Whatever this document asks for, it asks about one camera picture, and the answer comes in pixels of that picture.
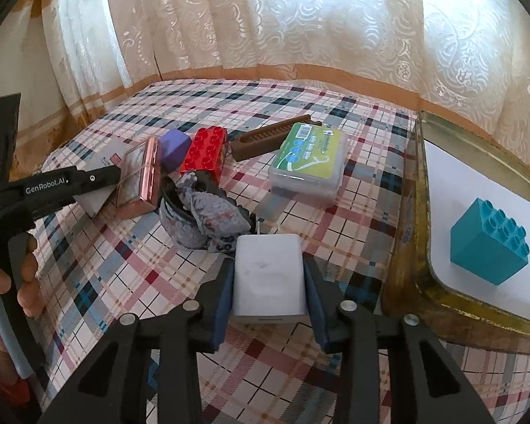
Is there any cream patterned curtain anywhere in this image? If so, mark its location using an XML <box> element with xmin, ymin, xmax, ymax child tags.
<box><xmin>0</xmin><ymin>0</ymin><xmax>530</xmax><ymax>177</ymax></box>

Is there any teal building block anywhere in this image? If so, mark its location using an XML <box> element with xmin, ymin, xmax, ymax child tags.
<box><xmin>450</xmin><ymin>198</ymin><xmax>530</xmax><ymax>285</ymax></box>

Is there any red building block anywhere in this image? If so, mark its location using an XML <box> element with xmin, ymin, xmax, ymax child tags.
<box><xmin>179</xmin><ymin>127</ymin><xmax>228</xmax><ymax>182</ymax></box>

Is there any gold metal tray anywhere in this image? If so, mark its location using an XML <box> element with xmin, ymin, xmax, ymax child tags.
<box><xmin>382</xmin><ymin>110</ymin><xmax>530</xmax><ymax>354</ymax></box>

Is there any person's left hand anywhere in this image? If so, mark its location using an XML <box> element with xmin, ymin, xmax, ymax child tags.
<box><xmin>0</xmin><ymin>234</ymin><xmax>40</xmax><ymax>317</ymax></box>

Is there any white cardboard box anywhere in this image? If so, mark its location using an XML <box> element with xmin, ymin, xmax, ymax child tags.
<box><xmin>77</xmin><ymin>148</ymin><xmax>131</xmax><ymax>218</ymax></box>

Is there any brown comb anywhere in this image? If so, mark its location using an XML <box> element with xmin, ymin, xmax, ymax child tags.
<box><xmin>230</xmin><ymin>114</ymin><xmax>323</xmax><ymax>162</ymax></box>

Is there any rose gold makeup box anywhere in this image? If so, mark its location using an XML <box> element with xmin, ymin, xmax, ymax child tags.
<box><xmin>115</xmin><ymin>136</ymin><xmax>162</xmax><ymax>219</ymax></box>

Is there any plaid tablecloth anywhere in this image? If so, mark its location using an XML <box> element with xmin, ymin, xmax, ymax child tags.
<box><xmin>15</xmin><ymin>78</ymin><xmax>530</xmax><ymax>424</ymax></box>

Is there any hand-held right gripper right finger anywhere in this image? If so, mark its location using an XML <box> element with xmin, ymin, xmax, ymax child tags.
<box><xmin>301</xmin><ymin>256</ymin><xmax>497</xmax><ymax>424</ymax></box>

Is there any white charger plug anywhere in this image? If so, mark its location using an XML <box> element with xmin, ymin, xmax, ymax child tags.
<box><xmin>230</xmin><ymin>225</ymin><xmax>307</xmax><ymax>319</ymax></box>

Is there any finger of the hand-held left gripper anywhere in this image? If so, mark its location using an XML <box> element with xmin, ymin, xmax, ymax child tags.
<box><xmin>66</xmin><ymin>163</ymin><xmax>123</xmax><ymax>206</ymax></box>

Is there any green label floss pick box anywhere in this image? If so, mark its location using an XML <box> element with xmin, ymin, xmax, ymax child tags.
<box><xmin>267</xmin><ymin>123</ymin><xmax>349</xmax><ymax>204</ymax></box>

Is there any purple foam block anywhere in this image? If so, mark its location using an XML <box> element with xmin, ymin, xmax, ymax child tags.
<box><xmin>158</xmin><ymin>130</ymin><xmax>193</xmax><ymax>173</ymax></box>

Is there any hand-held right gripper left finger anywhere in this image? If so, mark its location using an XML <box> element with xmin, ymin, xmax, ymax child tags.
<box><xmin>40</xmin><ymin>258</ymin><xmax>237</xmax><ymax>424</ymax></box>

